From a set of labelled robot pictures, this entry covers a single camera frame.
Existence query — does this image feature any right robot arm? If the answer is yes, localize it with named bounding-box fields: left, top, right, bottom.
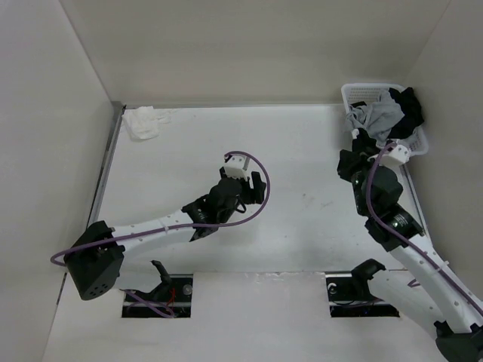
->
left=337, top=143, right=482, bottom=361

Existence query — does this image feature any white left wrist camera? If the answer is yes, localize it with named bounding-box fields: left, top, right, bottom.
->
left=223, top=154, right=250, bottom=181

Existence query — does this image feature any white plastic laundry basket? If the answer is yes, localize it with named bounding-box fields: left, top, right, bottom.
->
left=340, top=82, right=430, bottom=156

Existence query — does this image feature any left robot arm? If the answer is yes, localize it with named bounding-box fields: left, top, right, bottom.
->
left=53, top=167, right=270, bottom=301

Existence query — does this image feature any grey tank top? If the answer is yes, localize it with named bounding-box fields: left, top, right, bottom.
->
left=345, top=90, right=404, bottom=144

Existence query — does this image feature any aluminium table edge rail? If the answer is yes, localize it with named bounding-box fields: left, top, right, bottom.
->
left=87, top=101, right=126, bottom=225

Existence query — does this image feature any black tank top pile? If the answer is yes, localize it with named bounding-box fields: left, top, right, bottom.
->
left=350, top=86, right=426, bottom=152

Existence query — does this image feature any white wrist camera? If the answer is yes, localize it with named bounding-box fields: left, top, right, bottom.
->
left=382, top=140, right=411, bottom=168
left=223, top=154, right=250, bottom=181

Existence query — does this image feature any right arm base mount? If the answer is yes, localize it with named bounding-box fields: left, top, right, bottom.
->
left=325, top=259, right=400, bottom=318

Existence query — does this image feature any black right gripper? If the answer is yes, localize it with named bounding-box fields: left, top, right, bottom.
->
left=337, top=146, right=386, bottom=216

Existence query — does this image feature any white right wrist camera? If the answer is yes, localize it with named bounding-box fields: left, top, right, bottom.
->
left=382, top=140, right=411, bottom=168

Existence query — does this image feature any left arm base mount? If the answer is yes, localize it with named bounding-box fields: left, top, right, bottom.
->
left=122, top=260, right=194, bottom=318

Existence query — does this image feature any folded white tank top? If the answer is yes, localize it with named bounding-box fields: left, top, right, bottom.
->
left=122, top=106, right=173, bottom=141

